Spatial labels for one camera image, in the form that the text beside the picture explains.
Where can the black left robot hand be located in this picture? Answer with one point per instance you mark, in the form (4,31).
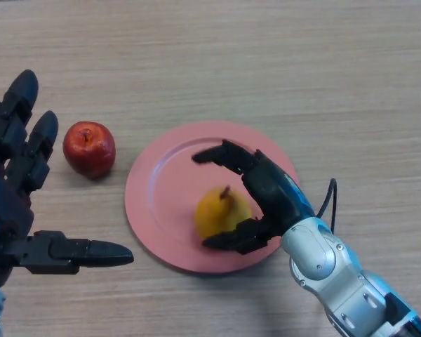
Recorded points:
(7,207)

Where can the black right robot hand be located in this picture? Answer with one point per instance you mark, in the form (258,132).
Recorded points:
(277,196)

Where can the yellow pear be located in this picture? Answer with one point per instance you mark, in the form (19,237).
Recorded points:
(217,216)

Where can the pink round plate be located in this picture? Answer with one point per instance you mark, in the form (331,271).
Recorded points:
(168,196)

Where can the red apple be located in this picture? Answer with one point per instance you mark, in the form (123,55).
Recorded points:
(89,151)

